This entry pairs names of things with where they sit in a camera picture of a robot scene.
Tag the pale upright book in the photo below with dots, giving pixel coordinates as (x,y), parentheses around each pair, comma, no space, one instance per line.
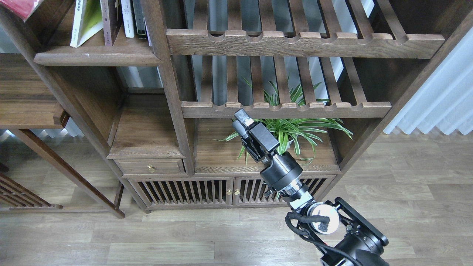
(149,40)

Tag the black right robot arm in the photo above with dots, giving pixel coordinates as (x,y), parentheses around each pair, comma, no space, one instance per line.
(343,236)

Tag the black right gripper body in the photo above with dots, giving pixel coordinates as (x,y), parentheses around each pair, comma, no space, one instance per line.
(280,172)

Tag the dark wooden bookshelf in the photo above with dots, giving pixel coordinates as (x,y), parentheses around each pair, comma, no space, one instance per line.
(163,105)

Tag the white upright book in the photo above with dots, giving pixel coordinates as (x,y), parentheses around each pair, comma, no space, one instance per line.
(128,20)

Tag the maroon book white characters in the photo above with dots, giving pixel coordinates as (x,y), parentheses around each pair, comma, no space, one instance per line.
(112,19)

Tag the white curtain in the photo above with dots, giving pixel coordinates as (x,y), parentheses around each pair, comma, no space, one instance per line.
(444,102)

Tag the brass drawer knob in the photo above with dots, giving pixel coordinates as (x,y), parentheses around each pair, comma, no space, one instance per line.
(151,168)

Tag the dark upright book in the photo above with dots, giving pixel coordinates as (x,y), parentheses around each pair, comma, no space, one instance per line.
(139,20)

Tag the yellow green book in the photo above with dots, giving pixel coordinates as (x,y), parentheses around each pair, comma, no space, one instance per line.
(87,21)

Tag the red book with photos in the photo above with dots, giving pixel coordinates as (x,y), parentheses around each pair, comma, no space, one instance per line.
(21,8)

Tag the green spider plant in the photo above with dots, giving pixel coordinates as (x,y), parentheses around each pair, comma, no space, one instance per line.
(304,128)

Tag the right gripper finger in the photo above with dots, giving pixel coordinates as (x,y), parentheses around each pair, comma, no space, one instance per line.
(243,118)

